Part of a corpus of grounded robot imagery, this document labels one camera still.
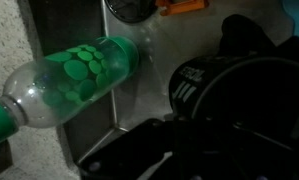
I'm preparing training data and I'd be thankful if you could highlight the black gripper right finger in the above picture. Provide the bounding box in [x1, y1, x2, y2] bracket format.
[218, 13, 299, 68]

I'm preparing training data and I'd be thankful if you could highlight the black sink drain strainer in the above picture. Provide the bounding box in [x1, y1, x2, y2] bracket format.
[103, 0, 158, 24]

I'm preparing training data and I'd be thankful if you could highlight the light blue plastic scoop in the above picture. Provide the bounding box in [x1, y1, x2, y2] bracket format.
[282, 0, 299, 38]

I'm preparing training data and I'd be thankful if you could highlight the stainless steel sink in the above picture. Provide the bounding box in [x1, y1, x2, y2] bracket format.
[28, 0, 299, 164]

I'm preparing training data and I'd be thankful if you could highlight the orange plastic object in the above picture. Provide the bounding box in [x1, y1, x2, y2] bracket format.
[155, 0, 210, 17]

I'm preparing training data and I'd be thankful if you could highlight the clear green dotted bottle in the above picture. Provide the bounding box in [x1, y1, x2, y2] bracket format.
[0, 34, 140, 149]

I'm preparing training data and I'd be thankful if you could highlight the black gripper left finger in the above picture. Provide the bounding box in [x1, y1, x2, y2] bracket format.
[78, 118, 177, 180]

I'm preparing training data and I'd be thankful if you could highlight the black cup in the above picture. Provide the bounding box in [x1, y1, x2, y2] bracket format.
[168, 54, 299, 143]

